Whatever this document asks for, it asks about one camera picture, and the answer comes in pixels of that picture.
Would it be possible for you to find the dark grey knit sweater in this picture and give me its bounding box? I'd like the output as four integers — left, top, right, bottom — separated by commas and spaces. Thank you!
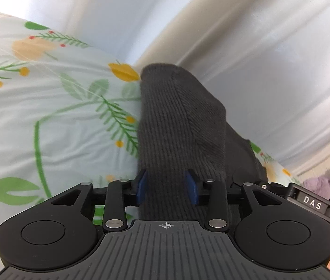
137, 63, 267, 222

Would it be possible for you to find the white sheer curtain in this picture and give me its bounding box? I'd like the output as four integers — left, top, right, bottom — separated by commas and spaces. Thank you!
0, 0, 330, 178

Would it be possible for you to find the floral white bed sheet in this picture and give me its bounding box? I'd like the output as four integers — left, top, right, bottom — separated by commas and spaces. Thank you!
0, 8, 300, 280

